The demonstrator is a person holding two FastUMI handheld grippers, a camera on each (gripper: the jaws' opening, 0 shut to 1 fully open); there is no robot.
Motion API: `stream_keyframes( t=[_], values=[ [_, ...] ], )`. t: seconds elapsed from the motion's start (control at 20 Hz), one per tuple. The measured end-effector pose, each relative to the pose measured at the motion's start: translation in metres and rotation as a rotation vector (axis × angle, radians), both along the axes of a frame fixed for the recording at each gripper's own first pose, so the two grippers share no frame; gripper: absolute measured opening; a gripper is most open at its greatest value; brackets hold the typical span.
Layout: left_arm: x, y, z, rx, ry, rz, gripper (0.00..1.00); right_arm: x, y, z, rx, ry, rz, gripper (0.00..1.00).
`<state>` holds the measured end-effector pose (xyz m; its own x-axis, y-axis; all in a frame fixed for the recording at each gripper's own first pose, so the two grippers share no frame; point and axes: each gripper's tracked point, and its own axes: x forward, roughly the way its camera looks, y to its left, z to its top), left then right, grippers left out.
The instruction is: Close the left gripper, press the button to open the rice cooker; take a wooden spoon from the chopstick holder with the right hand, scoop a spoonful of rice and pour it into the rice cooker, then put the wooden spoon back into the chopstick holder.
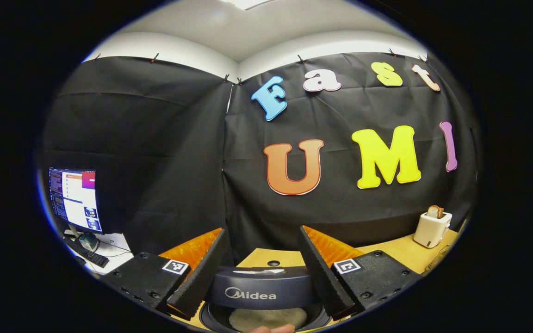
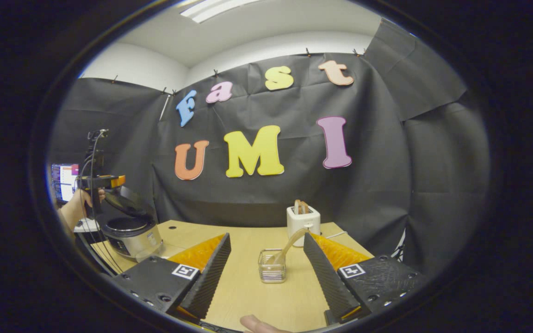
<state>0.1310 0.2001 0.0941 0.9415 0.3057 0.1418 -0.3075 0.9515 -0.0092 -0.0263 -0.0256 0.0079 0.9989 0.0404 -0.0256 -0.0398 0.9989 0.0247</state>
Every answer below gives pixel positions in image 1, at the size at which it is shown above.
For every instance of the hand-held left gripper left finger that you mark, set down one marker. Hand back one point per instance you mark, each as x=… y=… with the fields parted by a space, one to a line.
x=201 y=273

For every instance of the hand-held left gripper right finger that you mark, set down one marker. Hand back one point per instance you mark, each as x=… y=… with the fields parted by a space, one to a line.
x=324 y=273

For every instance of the dark grey rice cooker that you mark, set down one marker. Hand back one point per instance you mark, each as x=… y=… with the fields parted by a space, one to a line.
x=257 y=286

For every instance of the white rice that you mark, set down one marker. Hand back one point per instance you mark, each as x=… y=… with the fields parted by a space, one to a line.
x=266 y=318

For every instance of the white side table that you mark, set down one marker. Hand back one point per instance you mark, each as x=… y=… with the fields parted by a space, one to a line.
x=116 y=249

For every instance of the white toaster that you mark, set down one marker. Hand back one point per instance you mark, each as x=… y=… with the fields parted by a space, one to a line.
x=430 y=231

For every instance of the black keyboard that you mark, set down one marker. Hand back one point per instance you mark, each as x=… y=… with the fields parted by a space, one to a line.
x=88 y=253

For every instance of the small teal object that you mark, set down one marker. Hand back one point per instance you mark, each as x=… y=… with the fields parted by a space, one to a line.
x=89 y=241

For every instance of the bread slice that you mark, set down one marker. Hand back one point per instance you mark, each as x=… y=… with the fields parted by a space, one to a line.
x=435 y=212

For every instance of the computer monitor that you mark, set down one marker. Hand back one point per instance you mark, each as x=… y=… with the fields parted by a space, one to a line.
x=77 y=199

